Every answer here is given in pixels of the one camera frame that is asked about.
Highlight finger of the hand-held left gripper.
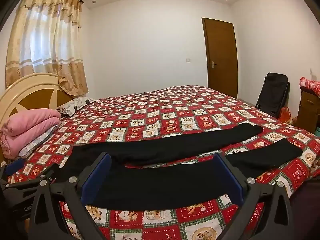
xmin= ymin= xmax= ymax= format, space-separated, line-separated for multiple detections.
xmin=4 ymin=164 xmax=60 ymax=198
xmin=0 ymin=159 xmax=25 ymax=180

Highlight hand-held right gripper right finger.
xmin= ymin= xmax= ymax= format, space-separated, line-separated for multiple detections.
xmin=215 ymin=152 xmax=294 ymax=240

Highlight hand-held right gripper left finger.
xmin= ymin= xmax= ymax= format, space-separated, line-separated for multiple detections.
xmin=29 ymin=152 xmax=112 ymax=240

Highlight black pants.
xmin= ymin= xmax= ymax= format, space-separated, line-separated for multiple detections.
xmin=59 ymin=123 xmax=303 ymax=210

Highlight grey floral pillow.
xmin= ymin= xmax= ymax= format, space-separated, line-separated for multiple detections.
xmin=17 ymin=124 xmax=60 ymax=158

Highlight pink folded blanket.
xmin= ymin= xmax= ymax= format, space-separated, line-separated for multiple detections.
xmin=0 ymin=108 xmax=62 ymax=159

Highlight white patterned pillow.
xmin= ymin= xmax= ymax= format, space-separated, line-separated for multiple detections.
xmin=54 ymin=96 xmax=95 ymax=117

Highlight red patchwork printed quilt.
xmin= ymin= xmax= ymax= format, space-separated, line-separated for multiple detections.
xmin=7 ymin=85 xmax=320 ymax=240

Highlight cream wooden headboard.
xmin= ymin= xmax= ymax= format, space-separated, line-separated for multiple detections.
xmin=0 ymin=72 xmax=74 ymax=165

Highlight orange plastic bag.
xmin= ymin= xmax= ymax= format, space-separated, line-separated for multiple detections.
xmin=277 ymin=107 xmax=293 ymax=123

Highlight black folding chair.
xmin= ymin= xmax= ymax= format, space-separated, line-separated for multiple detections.
xmin=255 ymin=72 xmax=290 ymax=119

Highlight brown wooden cabinet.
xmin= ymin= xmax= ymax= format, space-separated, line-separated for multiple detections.
xmin=297 ymin=86 xmax=320 ymax=134

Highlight brown wooden door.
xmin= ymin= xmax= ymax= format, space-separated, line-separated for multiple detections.
xmin=201 ymin=17 xmax=238 ymax=99

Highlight red plaid cloth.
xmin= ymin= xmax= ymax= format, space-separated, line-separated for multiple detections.
xmin=299 ymin=77 xmax=320 ymax=98

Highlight beige embroidered curtain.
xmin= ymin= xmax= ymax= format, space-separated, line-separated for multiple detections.
xmin=5 ymin=0 xmax=89 ymax=97

